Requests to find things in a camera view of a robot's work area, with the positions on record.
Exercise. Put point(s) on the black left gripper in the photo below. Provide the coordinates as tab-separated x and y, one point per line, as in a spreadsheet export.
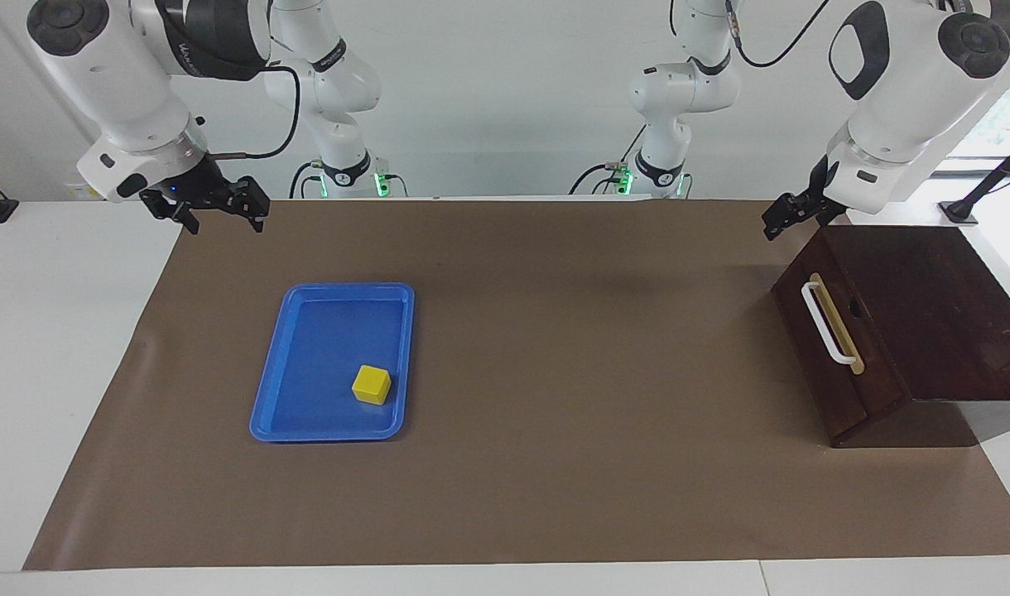
824	186

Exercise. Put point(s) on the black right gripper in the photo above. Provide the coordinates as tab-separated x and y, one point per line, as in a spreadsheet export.
189	178

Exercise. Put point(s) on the dark wooden drawer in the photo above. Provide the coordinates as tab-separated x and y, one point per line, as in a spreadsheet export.
811	356

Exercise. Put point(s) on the yellow block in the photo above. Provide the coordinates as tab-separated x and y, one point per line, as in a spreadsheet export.
371	385

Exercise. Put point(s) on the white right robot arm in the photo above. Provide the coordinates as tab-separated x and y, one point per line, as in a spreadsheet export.
116	74

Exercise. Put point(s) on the dark brown wooden cabinet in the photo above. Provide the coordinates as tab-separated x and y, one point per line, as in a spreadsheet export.
944	314

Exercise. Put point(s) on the blue plastic tray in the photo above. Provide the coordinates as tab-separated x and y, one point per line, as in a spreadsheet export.
323	348

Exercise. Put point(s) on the brown table mat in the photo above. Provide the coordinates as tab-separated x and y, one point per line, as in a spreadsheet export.
555	372

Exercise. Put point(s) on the black camera stand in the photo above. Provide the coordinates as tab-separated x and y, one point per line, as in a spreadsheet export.
989	178

